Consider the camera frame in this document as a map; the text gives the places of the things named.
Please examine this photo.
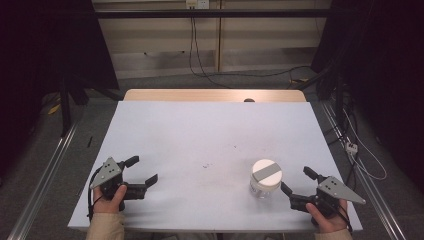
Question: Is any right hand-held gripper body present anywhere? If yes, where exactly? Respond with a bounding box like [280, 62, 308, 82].
[288, 174, 367, 218]

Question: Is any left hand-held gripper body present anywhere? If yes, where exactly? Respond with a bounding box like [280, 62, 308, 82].
[89, 156, 148, 212]

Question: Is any clear plastic jar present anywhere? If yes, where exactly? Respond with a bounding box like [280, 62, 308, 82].
[249, 179, 281, 200]

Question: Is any white jar lid grey flap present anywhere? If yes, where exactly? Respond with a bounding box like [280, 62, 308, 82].
[250, 158, 284, 193]

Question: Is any person's left hand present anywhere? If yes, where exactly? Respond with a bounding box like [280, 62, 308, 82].
[92, 184, 128, 215]

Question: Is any person's right hand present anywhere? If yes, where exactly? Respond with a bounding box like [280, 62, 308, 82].
[305, 199, 351, 234]

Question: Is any white table board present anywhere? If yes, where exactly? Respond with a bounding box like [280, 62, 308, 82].
[67, 100, 364, 233]

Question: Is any black metal stand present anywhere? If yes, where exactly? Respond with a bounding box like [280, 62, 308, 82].
[59, 74, 125, 138]
[294, 64, 348, 136]

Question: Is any wooden table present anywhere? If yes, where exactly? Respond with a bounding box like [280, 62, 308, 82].
[123, 88, 307, 103]

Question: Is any dark curtain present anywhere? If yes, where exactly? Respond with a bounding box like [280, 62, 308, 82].
[0, 0, 120, 178]
[310, 0, 424, 193]

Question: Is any right hand-held gripper black cable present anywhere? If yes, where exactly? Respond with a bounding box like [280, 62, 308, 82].
[336, 204, 354, 234]

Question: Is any hand-held gripper black cable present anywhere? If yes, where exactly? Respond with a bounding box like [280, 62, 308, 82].
[86, 167, 103, 222]
[336, 204, 354, 234]

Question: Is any left hand-held gripper black cable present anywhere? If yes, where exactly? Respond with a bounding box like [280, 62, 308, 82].
[86, 167, 103, 222]

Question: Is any aluminium floor rail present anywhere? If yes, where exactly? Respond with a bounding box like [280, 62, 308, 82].
[7, 122, 79, 240]
[321, 101, 407, 240]

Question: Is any white cable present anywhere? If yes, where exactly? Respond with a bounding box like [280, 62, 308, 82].
[342, 109, 388, 182]

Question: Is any black hanging cable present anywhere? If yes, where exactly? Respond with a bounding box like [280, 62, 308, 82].
[188, 16, 232, 90]

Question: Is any wooden wall post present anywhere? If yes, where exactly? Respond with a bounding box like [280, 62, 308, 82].
[214, 0, 223, 73]

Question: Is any white wall socket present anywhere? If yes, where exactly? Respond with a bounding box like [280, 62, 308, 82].
[185, 0, 211, 10]

